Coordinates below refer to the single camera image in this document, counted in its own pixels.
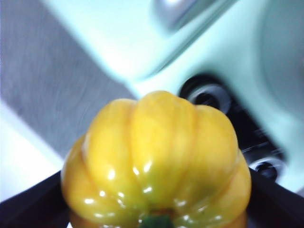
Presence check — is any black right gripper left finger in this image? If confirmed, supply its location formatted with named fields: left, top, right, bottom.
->
left=0, top=170, right=72, bottom=228

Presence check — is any silver griddle cover handle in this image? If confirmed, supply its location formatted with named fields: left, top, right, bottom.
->
left=152, top=0, right=214, bottom=33

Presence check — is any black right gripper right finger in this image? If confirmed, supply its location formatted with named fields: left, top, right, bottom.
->
left=246, top=169, right=304, bottom=228

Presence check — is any mint green breakfast maker base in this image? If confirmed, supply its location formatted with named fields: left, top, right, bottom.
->
left=128, top=0, right=304, bottom=198

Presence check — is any mint green pot with handle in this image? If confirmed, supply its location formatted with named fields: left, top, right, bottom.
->
left=258, top=14, right=304, bottom=133

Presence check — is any silver control knob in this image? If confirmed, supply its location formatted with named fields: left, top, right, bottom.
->
left=190, top=84, right=232, bottom=112
left=253, top=158, right=283, bottom=183

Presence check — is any yellow toy pumpkin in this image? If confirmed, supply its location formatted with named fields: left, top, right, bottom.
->
left=61, top=90, right=252, bottom=228

